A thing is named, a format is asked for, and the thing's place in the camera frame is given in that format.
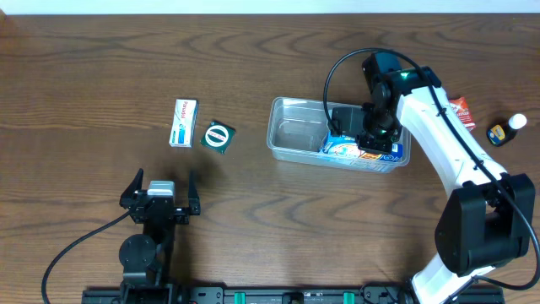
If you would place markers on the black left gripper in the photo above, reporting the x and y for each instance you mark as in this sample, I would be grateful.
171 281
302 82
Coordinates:
159 207

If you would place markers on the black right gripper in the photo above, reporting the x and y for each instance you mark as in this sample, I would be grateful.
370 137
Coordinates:
375 143

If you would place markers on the green Zam-Buk box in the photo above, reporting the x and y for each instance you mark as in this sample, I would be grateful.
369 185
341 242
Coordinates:
218 137

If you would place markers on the blue Cool Fever box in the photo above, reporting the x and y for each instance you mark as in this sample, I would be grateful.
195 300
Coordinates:
344 148

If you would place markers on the clear plastic container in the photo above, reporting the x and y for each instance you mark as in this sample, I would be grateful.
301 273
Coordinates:
297 128

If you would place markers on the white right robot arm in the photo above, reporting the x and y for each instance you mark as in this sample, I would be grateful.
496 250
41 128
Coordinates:
487 221

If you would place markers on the white Panadol box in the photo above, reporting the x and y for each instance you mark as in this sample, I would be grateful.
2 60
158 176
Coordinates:
184 123

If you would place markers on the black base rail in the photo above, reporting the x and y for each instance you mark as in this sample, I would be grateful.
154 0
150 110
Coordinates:
253 294

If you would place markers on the red Panadol ActiFast box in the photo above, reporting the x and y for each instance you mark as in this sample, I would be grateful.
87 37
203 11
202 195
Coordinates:
461 109

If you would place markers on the small dark medicine bottle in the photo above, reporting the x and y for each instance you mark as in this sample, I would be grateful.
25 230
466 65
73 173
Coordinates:
502 133

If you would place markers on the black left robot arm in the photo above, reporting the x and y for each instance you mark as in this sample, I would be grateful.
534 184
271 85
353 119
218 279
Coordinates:
146 257

